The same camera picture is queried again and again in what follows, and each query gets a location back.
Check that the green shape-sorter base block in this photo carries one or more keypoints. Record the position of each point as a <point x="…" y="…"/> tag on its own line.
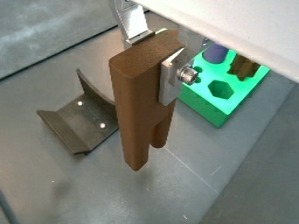
<point x="218" y="92"/>

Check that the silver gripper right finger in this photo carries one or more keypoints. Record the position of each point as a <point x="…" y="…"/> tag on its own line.
<point x="177" y="72"/>

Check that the brown two-pronged square-circle object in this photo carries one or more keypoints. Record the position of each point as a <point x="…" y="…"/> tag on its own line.
<point x="143" y="117"/>

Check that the brown star peg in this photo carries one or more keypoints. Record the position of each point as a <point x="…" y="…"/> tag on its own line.
<point x="243" y="67"/>

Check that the purple cylinder peg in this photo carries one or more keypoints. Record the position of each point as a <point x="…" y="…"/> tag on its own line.
<point x="215" y="53"/>

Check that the black curved fixture stand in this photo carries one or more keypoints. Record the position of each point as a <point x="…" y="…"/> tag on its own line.
<point x="86" y="121"/>

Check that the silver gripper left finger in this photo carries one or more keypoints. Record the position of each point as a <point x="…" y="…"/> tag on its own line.
<point x="131" y="21"/>

